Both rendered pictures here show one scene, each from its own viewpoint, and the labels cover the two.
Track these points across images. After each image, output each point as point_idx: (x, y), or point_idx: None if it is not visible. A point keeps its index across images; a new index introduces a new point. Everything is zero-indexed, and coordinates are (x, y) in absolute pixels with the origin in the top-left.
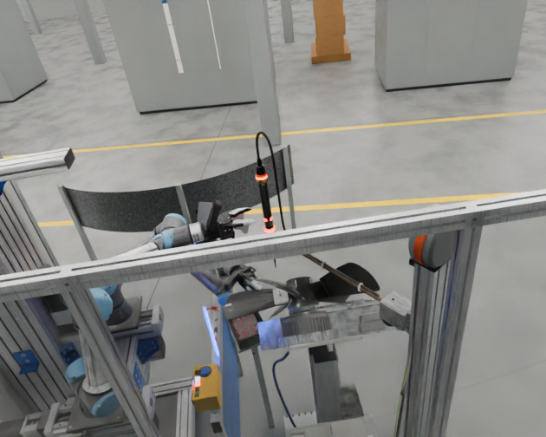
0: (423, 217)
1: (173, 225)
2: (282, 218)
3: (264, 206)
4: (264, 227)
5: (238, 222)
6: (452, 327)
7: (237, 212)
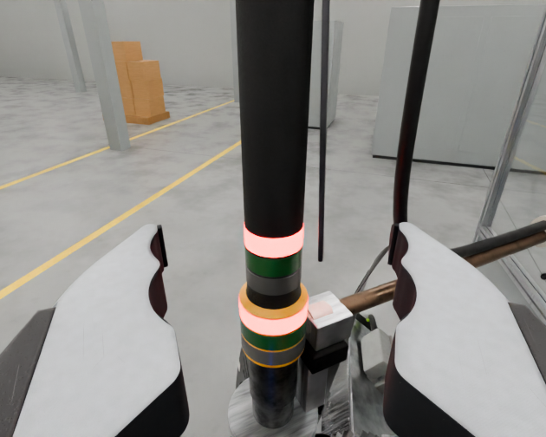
0: None
1: None
2: (413, 146)
3: (324, 109)
4: (269, 313)
5: (501, 343)
6: None
7: (156, 323)
